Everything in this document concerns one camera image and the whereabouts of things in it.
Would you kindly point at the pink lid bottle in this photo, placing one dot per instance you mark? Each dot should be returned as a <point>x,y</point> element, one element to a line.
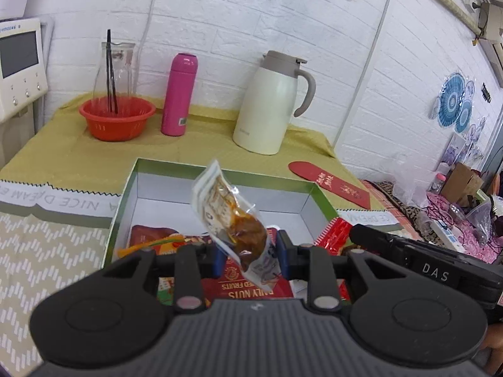
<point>440,182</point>

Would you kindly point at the medium blue paper fan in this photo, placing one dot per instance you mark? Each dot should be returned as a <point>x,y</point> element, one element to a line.
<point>464,117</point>

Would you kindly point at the black chopsticks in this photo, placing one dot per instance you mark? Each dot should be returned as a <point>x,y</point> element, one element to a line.
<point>111,70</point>

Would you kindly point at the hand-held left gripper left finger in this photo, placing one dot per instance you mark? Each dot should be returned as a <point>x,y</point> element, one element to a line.
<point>219,261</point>

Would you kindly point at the green cardboard box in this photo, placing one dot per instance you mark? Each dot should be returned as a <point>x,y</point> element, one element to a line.
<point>165,204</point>

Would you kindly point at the cream thermos jug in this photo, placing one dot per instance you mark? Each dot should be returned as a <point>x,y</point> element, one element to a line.
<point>267,114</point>

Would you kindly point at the white water dispenser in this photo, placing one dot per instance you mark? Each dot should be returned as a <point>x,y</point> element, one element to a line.
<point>19,66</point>

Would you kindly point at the patterned green beige blanket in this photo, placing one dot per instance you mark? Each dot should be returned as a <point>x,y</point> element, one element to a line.
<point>47,251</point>

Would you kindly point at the red envelope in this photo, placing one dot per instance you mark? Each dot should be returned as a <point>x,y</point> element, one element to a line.
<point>334,182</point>

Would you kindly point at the leopard print blanket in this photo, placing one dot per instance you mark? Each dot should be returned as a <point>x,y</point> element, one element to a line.
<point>408,210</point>

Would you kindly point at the red plastic colander basket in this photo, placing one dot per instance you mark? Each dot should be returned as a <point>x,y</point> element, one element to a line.
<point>118,125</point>

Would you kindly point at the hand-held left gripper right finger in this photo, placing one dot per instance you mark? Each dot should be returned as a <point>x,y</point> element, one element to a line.
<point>283,255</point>

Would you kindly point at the orange yellow snack packet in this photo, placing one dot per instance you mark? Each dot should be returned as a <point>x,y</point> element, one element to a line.
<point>157,244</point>

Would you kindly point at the clear packet with brown snack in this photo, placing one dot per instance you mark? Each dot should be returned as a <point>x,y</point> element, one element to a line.
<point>239,227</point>

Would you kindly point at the brown cardboard box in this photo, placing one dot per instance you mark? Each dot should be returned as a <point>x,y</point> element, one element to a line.
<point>461,184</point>

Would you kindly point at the glass carafe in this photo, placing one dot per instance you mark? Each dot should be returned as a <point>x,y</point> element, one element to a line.
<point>125,70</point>

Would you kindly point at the person's right forearm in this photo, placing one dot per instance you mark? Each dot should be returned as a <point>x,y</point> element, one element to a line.
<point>496,345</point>

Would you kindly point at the yellow cloth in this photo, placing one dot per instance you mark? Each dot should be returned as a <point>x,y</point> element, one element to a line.
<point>196,149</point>

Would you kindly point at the large blue paper fan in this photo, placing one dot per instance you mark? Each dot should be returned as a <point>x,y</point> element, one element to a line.
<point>451,98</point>

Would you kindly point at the white air conditioner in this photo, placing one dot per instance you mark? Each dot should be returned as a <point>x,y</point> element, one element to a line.
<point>493,35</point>

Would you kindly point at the white power strip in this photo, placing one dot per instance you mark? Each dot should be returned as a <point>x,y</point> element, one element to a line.
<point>446,233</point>

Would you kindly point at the clear plastic bag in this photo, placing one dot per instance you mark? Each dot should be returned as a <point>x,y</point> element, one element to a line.
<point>414,184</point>

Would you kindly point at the dark red snack packet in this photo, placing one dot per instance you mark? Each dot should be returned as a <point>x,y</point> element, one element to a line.
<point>149,235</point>

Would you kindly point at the pink thermos bottle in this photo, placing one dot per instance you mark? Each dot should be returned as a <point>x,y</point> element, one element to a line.
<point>179,94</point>

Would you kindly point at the red nuts packet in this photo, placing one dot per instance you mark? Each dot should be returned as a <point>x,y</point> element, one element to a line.
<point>251,292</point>

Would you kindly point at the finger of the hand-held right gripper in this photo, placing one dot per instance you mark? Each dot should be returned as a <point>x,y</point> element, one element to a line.
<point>377,239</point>

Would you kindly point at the wall photo print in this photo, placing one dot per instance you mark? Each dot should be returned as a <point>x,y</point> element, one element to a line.
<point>461,149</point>

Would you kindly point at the plaid orange bedsheet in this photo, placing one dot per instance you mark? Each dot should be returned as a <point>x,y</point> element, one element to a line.
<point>397,204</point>

